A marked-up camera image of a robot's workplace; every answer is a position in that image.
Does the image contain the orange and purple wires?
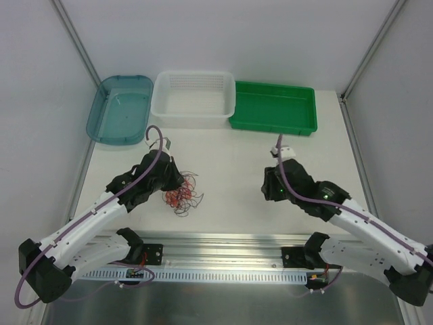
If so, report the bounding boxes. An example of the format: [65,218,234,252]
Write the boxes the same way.
[161,171,206,219]

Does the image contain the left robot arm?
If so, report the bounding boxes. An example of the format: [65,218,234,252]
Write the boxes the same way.
[18,150,183,303]

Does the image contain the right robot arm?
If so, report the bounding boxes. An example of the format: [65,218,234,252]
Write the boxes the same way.
[261,158,432,307]

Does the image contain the translucent blue plastic bin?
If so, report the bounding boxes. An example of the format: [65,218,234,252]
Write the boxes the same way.
[86,75,154,146]

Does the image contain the white perforated plastic basket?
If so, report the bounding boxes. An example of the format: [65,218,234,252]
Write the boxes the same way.
[150,70,236,129]

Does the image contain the green plastic tray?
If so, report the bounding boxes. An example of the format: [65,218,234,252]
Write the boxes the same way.
[229,81,318,136]

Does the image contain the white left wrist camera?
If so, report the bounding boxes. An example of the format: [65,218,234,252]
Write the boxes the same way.
[145,137,171,155]

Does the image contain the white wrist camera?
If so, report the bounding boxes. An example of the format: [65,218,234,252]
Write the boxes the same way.
[270,145,296,162]
[145,137,171,155]

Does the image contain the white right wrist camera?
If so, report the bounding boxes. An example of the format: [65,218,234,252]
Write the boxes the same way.
[270,145,296,162]

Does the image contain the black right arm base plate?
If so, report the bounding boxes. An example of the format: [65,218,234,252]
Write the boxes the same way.
[281,246,308,269]

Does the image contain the aluminium mounting rail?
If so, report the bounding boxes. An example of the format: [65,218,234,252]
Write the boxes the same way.
[91,230,386,272]

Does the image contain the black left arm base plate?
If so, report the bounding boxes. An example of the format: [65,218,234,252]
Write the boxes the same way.
[139,244,164,266]

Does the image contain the slotted white cable duct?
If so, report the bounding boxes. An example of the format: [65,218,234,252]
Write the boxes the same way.
[81,267,307,285]

